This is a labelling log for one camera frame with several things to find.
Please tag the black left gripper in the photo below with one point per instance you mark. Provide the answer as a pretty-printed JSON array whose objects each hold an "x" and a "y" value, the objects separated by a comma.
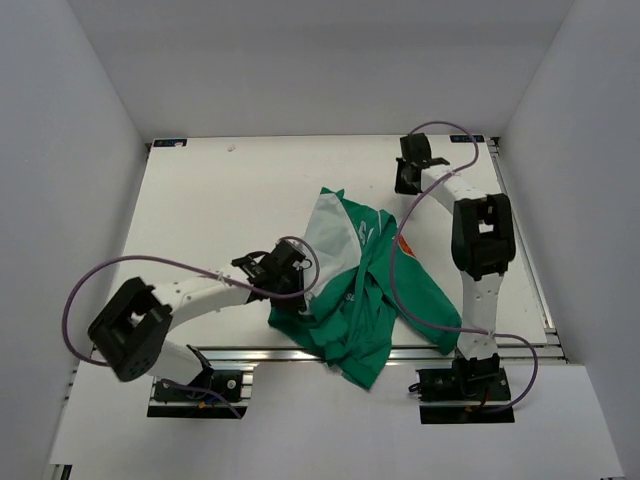
[{"x": 288, "y": 302}]

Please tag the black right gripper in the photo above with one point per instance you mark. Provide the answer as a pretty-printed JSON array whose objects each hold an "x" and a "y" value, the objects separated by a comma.
[{"x": 400, "y": 186}]

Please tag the green jacket with white lining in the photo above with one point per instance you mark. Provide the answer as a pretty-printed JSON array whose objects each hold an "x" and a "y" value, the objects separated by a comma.
[{"x": 367, "y": 277}]

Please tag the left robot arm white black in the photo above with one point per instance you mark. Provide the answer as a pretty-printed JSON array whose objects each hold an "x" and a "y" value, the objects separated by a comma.
[{"x": 131, "y": 330}]

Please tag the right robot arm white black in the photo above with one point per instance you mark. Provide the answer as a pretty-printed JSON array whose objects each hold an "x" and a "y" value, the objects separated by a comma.
[{"x": 482, "y": 239}]

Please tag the blue label sticker right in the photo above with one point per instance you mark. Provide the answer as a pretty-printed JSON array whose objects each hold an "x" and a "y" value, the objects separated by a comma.
[{"x": 462, "y": 138}]

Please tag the blue label sticker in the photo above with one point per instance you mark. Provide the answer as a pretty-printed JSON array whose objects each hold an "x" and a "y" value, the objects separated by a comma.
[
  {"x": 462, "y": 138},
  {"x": 169, "y": 143}
]

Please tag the blue label sticker left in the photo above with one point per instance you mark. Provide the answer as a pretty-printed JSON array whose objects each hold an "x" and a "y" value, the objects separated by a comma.
[{"x": 169, "y": 143}]

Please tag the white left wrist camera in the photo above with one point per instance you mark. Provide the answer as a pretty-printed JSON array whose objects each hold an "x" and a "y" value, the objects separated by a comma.
[{"x": 299, "y": 246}]

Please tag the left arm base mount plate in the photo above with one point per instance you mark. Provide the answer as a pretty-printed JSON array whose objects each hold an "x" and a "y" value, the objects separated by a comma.
[{"x": 223, "y": 394}]

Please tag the aluminium table front rail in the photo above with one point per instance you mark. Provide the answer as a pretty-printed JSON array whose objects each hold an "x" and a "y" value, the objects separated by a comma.
[{"x": 259, "y": 355}]

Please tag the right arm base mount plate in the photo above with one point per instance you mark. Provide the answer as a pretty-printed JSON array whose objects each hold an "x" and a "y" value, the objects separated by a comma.
[{"x": 467, "y": 392}]

